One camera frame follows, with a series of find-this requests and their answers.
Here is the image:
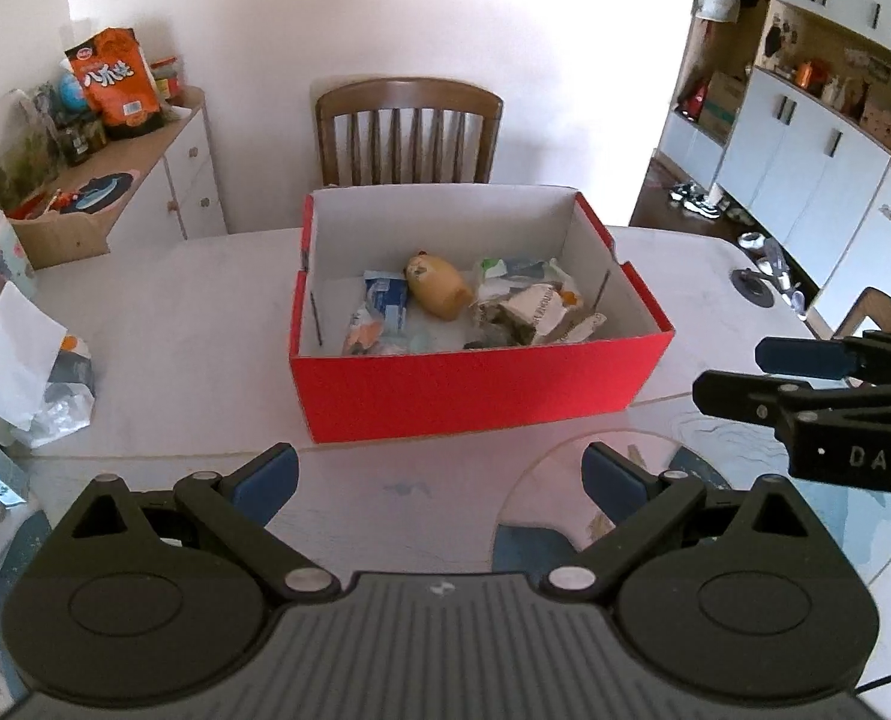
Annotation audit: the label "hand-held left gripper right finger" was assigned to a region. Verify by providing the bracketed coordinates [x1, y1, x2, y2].
[542, 444, 817, 601]

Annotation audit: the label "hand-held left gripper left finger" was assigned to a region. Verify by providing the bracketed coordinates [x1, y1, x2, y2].
[70, 444, 341, 601]

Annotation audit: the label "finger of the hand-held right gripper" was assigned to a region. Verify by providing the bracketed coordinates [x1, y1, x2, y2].
[694, 369, 891, 425]
[755, 330, 891, 383]

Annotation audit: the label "white snack wrapper orange picture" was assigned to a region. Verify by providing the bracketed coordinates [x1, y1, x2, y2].
[342, 307, 386, 356]

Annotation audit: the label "red cardboard box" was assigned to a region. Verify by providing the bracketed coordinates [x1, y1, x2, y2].
[289, 184, 676, 445]

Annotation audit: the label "white patterned snack bag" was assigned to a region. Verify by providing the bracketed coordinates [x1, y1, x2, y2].
[505, 281, 610, 346]

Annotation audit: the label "silver foil wrapper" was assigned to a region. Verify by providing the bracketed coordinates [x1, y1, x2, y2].
[466, 298, 536, 350]

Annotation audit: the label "blue white packet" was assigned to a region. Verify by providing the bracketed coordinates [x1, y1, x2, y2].
[362, 268, 412, 327]

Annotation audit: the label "white marble desktop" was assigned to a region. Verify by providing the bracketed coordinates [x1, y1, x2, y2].
[0, 225, 891, 720]

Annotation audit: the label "wooden slat-back chair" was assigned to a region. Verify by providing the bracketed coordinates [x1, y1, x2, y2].
[314, 77, 505, 187]
[831, 286, 891, 342]

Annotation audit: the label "black round table socket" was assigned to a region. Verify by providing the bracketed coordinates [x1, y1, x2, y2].
[730, 268, 776, 308]

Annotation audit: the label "grey slipper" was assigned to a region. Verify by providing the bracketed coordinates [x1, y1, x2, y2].
[760, 236, 799, 293]

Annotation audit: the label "printed blue table mat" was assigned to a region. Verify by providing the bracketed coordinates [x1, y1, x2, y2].
[0, 382, 891, 720]

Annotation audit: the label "black white sneakers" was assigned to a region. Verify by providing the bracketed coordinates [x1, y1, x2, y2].
[668, 181, 724, 220]

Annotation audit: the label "clear plastic bag with contents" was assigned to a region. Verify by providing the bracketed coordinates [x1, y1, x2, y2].
[21, 334, 97, 451]

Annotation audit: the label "cardboard box on shelf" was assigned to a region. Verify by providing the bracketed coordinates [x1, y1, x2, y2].
[698, 71, 746, 137]

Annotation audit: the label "brown cardboard box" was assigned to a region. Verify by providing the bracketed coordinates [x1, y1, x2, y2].
[6, 210, 112, 271]

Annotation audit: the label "white sideboard wooden top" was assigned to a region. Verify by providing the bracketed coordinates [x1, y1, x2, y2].
[10, 86, 229, 271]

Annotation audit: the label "round pink dark mat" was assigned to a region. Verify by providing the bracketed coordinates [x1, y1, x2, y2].
[59, 171, 135, 212]

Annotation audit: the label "dark glass jars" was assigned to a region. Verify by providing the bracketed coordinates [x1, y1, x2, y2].
[55, 120, 109, 166]

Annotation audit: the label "red-lid jars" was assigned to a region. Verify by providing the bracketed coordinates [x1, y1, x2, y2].
[149, 56, 184, 102]

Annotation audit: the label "orange snack bag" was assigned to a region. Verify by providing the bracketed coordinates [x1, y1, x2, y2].
[65, 28, 163, 140]

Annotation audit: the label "clear printed plastic bag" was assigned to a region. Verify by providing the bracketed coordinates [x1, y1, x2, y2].
[0, 86, 49, 196]

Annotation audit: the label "blue globe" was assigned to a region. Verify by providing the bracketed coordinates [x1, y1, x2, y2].
[56, 71, 90, 117]

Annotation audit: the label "white wall cabinet unit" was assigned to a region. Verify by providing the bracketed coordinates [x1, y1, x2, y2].
[655, 0, 891, 338]

